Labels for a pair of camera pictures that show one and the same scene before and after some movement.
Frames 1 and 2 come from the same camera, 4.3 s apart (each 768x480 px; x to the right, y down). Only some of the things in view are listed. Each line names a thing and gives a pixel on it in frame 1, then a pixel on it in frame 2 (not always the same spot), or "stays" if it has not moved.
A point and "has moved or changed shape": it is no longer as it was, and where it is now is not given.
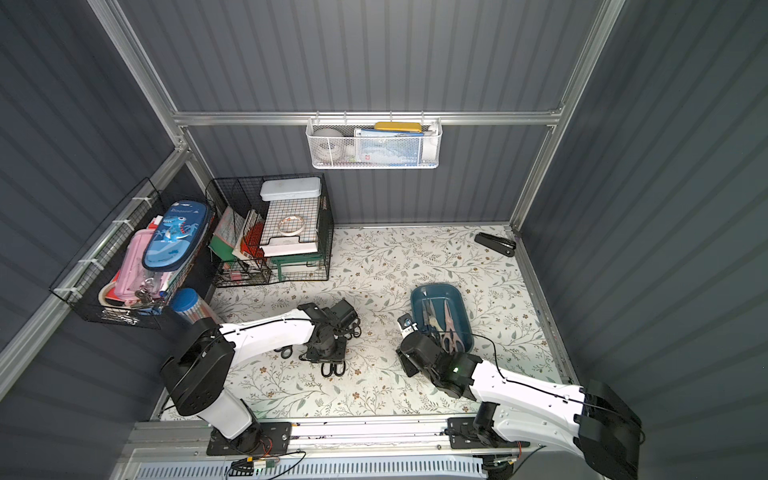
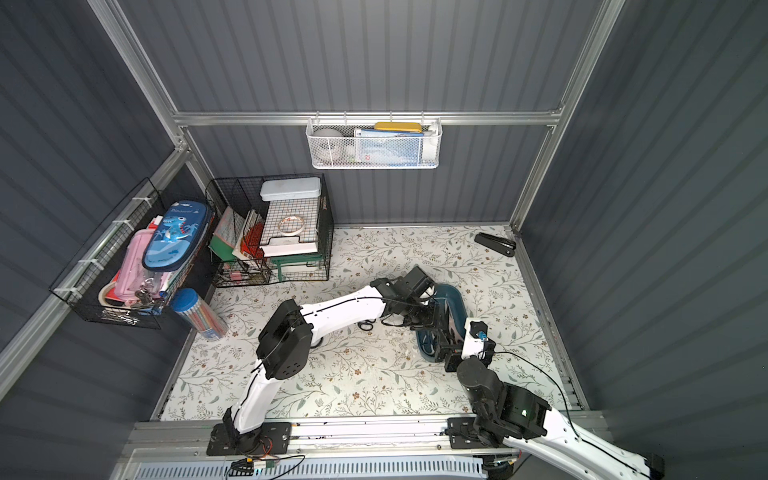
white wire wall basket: [374, 145] stays
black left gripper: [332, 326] to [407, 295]
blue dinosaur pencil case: [176, 235] stays
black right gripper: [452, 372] to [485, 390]
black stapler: [496, 244] stays
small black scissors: [282, 350] has moved or changed shape
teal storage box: [440, 311] stays
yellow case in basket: [399, 126] stays
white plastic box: [290, 187] stays
